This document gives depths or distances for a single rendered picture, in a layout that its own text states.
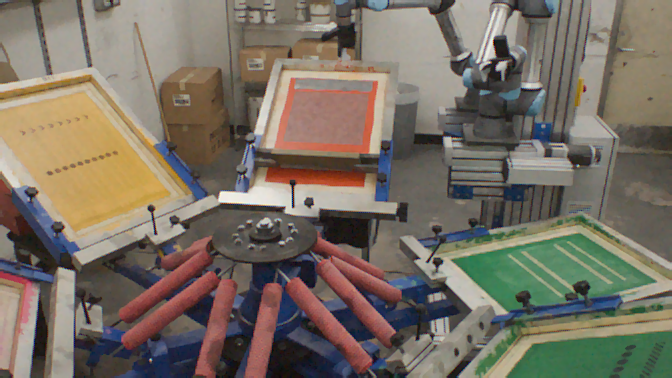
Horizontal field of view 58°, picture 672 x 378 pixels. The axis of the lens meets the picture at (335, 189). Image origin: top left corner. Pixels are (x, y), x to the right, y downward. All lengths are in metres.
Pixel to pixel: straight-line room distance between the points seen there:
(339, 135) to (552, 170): 0.90
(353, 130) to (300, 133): 0.23
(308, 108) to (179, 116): 3.16
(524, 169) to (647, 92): 4.00
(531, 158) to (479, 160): 0.22
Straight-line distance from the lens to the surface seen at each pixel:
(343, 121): 2.65
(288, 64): 2.90
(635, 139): 6.69
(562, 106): 2.93
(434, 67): 6.14
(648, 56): 6.48
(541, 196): 3.08
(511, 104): 2.66
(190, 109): 5.72
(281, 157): 2.45
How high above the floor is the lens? 2.13
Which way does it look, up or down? 24 degrees down
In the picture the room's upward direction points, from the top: straight up
